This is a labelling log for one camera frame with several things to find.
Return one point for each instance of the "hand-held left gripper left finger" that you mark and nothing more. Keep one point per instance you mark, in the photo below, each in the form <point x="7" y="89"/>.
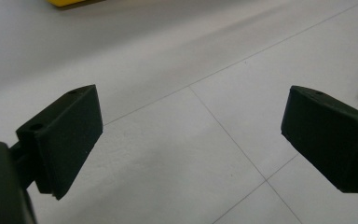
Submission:
<point x="65" y="137"/>

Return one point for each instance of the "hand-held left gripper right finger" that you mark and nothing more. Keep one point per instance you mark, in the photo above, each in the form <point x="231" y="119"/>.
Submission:
<point x="329" y="140"/>

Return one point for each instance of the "yellow object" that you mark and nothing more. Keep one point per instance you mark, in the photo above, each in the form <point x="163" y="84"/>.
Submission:
<point x="62" y="2"/>

